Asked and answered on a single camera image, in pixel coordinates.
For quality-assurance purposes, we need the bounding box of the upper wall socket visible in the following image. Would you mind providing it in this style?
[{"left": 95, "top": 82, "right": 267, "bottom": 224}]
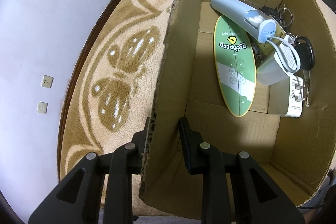
[{"left": 41, "top": 75, "right": 54, "bottom": 89}]

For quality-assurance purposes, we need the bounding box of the lower wall socket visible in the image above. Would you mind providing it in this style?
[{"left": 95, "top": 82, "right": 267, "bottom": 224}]
[{"left": 37, "top": 102, "right": 48, "bottom": 114}]

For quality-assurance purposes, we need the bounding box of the light blue cylindrical case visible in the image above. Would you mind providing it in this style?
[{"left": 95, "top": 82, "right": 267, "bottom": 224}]
[{"left": 211, "top": 0, "right": 301, "bottom": 73}]

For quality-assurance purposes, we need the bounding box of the beige patterned blanket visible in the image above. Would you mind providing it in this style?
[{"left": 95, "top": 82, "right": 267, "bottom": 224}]
[{"left": 56, "top": 0, "right": 191, "bottom": 217}]

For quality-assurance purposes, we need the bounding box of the wall socket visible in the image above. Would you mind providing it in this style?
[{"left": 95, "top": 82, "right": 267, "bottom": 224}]
[
  {"left": 37, "top": 102, "right": 48, "bottom": 114},
  {"left": 41, "top": 75, "right": 54, "bottom": 89}
]

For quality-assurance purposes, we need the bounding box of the key bunch with rings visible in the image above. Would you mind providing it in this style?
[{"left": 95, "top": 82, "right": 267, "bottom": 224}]
[{"left": 240, "top": 0, "right": 293, "bottom": 33}]

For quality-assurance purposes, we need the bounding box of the brown cardboard box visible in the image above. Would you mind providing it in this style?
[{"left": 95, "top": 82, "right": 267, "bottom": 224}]
[{"left": 139, "top": 0, "right": 335, "bottom": 219}]

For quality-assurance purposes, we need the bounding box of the white wall charger plug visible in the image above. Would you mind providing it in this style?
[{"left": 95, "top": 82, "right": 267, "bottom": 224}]
[{"left": 268, "top": 75, "right": 304, "bottom": 118}]

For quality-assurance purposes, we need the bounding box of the green oval Pochacco remote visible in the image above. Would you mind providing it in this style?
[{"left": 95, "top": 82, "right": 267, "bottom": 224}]
[{"left": 214, "top": 15, "right": 256, "bottom": 117}]

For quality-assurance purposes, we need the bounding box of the black car key fob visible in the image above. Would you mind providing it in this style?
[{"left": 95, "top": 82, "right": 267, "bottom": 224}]
[{"left": 294, "top": 36, "right": 315, "bottom": 71}]

